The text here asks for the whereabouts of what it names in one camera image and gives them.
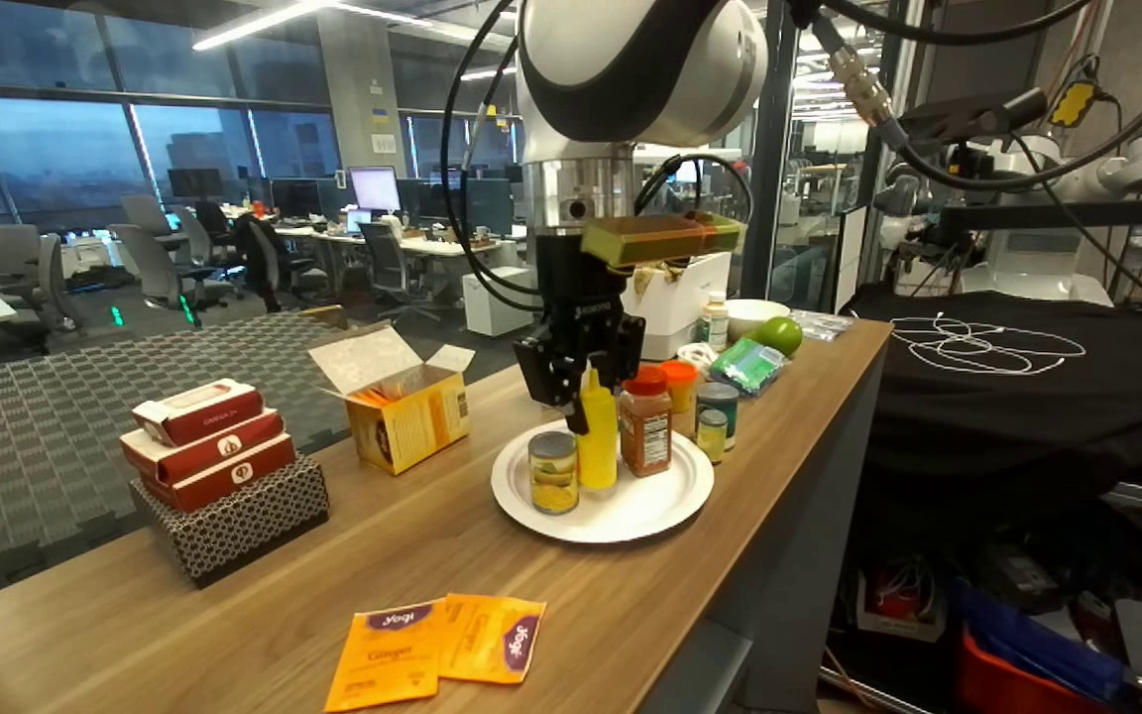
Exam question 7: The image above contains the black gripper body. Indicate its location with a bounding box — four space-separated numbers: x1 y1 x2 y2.
515 235 646 377

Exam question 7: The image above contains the red lid spice jar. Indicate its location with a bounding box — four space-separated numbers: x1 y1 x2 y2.
622 373 669 474

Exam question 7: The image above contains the yellow mustard bottle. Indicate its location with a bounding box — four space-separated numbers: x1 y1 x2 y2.
579 363 620 497

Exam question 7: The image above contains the yellow label tin can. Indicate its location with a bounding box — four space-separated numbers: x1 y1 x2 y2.
529 434 579 515

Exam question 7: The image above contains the orange lid play-doh tub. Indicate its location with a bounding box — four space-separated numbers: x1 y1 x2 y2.
661 362 704 435

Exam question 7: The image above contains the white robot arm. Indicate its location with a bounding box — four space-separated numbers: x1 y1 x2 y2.
515 0 771 435

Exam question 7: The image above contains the white round plate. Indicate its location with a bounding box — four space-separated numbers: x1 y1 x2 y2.
490 419 716 549

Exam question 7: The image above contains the large green label can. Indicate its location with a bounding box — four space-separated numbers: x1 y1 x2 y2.
694 379 737 461

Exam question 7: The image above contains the small yellow-green can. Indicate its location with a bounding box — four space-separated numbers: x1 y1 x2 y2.
694 408 731 465

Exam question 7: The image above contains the green snack bag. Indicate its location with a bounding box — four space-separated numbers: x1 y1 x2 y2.
716 336 784 391

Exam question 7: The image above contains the white bowl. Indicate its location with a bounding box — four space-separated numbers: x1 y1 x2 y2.
726 297 791 336

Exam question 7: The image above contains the open yellow cardboard box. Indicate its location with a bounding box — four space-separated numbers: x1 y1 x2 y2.
311 325 471 474

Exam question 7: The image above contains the green apple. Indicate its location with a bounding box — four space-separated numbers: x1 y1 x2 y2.
755 318 805 357

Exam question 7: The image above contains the computer monitor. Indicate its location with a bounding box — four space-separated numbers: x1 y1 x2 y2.
349 168 401 214

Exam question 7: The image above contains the right orange tea packet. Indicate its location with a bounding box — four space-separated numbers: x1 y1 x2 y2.
442 593 549 686

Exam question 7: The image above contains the orange tea packet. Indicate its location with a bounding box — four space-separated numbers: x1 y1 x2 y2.
324 601 442 714
442 593 549 686

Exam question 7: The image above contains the bottom red box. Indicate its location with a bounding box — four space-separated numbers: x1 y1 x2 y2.
147 435 295 513

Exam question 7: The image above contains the red box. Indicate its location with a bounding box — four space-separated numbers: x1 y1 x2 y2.
119 408 282 482
147 435 295 513
133 377 261 444

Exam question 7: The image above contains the left orange tea packet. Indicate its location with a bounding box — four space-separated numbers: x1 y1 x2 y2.
324 601 442 714

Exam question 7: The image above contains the middle red box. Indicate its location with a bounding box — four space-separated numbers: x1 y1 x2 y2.
119 408 282 482

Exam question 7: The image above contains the top red box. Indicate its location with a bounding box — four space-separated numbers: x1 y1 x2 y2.
133 377 261 444

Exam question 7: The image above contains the patterned grey box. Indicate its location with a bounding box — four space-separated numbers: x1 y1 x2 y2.
133 461 328 587

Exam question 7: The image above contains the red bin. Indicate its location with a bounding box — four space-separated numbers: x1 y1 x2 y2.
951 629 1102 714

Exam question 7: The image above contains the black cloth table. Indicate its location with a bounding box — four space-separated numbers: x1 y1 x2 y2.
853 288 1142 486

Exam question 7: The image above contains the brown wrist camera box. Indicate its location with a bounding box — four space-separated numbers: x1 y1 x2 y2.
585 214 743 268

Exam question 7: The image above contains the white coiled cable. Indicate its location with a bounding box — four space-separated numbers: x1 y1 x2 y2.
889 311 1090 383

